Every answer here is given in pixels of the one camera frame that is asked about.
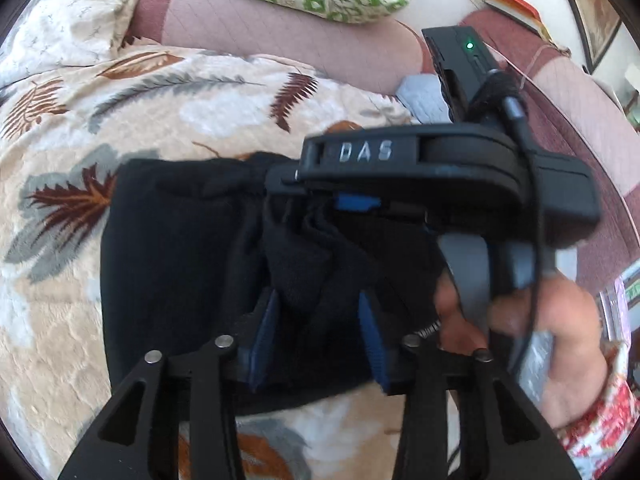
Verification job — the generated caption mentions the grey blue cloth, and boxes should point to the grey blue cloth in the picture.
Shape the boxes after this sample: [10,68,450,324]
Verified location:
[395,74,452,126]

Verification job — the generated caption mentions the dark framed picture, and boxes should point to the dark framed picture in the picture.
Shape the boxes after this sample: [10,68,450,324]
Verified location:
[554,0,624,74]

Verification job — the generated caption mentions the mauve quilted bed cover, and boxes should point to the mauve quilted bed cover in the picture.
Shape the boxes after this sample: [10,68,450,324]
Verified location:
[124,0,640,311]

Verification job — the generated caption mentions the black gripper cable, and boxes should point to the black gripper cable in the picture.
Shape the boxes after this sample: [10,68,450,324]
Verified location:
[502,95,547,378]

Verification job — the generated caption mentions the person's right forearm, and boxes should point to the person's right forearm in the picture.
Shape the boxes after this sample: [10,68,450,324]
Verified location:
[559,339,640,480]

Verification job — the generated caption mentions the person's right hand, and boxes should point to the person's right hand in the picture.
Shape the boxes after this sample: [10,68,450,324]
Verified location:
[432,271,610,430]

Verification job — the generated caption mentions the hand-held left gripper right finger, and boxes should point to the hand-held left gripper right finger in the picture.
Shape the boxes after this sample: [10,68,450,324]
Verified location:
[357,290,584,480]

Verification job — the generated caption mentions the leaf printed blanket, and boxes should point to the leaf printed blanket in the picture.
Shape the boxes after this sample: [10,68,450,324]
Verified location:
[0,0,463,480]

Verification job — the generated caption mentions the red orange book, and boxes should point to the red orange book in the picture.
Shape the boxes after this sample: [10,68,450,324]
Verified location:
[484,0,552,42]

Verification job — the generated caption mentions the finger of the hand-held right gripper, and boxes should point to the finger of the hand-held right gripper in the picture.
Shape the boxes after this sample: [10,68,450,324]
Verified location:
[264,132,432,217]

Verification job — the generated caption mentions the black pants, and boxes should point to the black pants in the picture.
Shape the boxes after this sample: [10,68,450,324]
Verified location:
[99,152,451,417]

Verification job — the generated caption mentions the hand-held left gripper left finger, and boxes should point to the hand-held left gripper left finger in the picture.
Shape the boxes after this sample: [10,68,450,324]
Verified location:
[57,290,282,480]

